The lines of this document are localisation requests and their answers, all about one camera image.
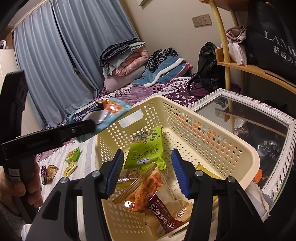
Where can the light blue snack bag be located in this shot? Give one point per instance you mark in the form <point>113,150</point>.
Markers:
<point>102,112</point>

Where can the cream perforated plastic basket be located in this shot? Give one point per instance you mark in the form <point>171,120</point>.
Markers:
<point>206,165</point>

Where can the striped white-blue bed cover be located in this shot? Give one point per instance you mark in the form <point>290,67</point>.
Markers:
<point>120,231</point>

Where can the black-white patterned garment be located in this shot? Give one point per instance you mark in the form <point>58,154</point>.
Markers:
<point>158,57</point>

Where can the black LANWEI shopping bag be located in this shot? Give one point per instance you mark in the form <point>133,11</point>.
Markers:
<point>270,37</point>

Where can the stack of folded quilts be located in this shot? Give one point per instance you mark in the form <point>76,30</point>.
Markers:
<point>123,62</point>

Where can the yellow biscuit bar packet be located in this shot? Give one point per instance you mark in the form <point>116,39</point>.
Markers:
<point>200,167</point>

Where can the blue-grey curtain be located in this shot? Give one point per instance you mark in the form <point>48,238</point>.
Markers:
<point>58,46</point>

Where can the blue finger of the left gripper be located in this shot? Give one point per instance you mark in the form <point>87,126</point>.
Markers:
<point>77,130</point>

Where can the wooden curved shelf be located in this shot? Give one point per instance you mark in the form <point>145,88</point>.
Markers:
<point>233,6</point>

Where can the beige wall socket plate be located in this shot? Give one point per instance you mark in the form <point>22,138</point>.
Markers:
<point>202,20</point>

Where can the orange-brown snack bag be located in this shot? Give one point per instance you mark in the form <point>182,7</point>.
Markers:
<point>150,194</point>

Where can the framed wall picture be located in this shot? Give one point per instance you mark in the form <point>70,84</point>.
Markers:
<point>141,2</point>

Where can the clear bag of round crackers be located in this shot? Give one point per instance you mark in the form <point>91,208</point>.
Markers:
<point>127,177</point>

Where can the small green cracker pack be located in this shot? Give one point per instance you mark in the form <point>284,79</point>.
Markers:
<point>73,156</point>

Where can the tan pastry wrapper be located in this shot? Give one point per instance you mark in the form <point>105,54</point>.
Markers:
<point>51,172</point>

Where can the large green snack bag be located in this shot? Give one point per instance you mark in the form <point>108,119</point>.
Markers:
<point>146,148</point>

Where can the white wardrobe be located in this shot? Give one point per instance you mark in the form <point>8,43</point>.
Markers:
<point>17,116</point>

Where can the pink folded clothes on shelf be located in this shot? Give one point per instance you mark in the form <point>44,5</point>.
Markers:
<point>235,37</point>

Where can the black backpack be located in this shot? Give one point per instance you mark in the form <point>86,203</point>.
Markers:
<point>210,76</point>

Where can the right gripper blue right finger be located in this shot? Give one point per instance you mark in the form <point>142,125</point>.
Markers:
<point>237,217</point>

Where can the yellow foil packet with barcode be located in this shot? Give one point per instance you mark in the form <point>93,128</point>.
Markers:
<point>70,169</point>

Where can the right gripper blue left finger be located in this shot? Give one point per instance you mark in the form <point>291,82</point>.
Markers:
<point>58,220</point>

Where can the blue fleece blanket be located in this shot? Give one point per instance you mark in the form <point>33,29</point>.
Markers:
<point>172,67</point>

